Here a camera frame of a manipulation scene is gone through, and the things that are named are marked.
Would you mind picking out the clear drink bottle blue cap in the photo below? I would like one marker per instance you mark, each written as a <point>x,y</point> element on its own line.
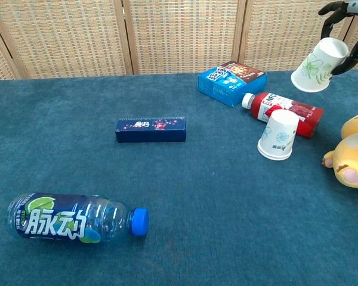
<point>77,219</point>

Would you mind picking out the teal tablecloth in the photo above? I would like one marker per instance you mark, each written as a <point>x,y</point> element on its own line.
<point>77,164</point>

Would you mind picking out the yellow plush toy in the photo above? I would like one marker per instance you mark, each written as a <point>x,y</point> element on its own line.
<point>355,149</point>

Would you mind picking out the woven folding screen wood frame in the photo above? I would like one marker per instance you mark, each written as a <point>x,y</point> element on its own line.
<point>182,35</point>

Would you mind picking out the dark blue long box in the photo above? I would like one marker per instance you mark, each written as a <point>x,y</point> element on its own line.
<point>151,131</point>

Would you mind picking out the red juice bottle white cap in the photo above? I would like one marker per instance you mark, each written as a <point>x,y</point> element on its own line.
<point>310,114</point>

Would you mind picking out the blue cookie box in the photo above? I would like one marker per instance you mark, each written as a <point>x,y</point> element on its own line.
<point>223,85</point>

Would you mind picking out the white paper cup blue print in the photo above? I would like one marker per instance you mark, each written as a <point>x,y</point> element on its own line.
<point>277,134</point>

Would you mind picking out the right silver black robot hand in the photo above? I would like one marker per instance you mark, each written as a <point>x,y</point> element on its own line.
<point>337,9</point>

